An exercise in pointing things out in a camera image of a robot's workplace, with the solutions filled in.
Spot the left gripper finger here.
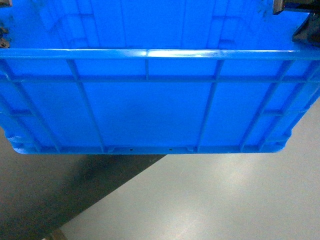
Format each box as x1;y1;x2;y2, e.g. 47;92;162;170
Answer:
0;23;10;49

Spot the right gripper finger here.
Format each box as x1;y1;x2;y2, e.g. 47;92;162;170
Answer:
272;0;320;15
292;13;320;45

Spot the blue plastic crate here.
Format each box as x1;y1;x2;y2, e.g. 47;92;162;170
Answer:
0;0;320;155

